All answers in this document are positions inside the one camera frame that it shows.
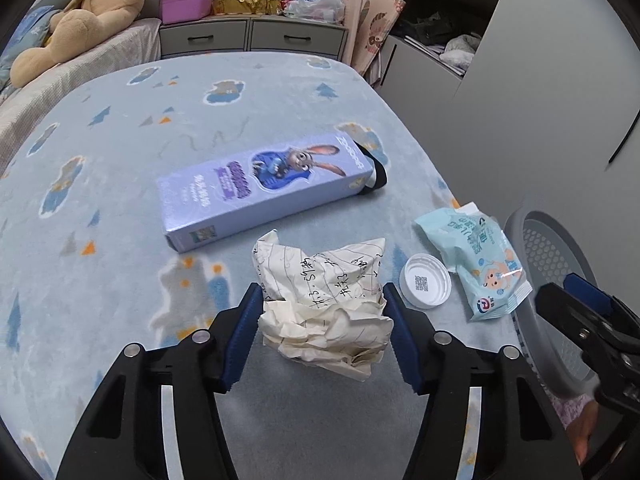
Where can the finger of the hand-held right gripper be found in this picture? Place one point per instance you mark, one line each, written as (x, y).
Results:
(562, 310)
(587, 291)

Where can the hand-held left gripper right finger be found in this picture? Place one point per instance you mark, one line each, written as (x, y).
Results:
(405, 340)

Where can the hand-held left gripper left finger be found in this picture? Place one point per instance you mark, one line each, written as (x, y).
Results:
(245, 340)

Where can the grey perforated trash bin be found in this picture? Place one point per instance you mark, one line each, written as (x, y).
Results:
(545, 250)

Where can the white bottle cap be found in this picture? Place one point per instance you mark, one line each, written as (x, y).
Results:
(425, 280)

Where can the written paper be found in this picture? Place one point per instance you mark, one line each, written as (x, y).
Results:
(325, 310)

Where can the light blue wet wipe packet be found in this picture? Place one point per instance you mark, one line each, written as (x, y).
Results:
(480, 265)

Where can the long purple cartoon box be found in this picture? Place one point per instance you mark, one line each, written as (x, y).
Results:
(250, 190)

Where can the black fabric band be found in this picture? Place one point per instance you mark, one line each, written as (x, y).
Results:
(380, 175)

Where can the person's right hand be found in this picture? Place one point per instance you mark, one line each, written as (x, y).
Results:
(584, 430)

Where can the pink fluffy cloth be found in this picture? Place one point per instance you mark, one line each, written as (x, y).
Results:
(565, 410)

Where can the white cloth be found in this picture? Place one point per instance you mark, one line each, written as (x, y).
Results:
(460, 50)

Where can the dark bag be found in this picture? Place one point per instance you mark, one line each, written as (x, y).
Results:
(430, 27)

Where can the grey drawer dresser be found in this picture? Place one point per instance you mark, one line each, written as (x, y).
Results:
(295, 35)

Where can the cartoon printed foam mat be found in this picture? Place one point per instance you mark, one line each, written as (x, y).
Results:
(380, 30)

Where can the beige bed cover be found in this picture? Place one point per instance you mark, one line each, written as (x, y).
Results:
(135, 40)

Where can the gold gift box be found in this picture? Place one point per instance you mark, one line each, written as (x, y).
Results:
(245, 6)

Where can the purple plastic basket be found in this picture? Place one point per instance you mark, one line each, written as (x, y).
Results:
(185, 5)

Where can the clear plastic bag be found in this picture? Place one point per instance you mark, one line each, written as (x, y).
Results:
(320, 5)

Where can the large beige teddy bear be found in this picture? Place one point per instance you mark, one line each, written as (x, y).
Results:
(100, 5)

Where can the blue floral pillow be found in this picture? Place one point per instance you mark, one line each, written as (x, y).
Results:
(35, 22)

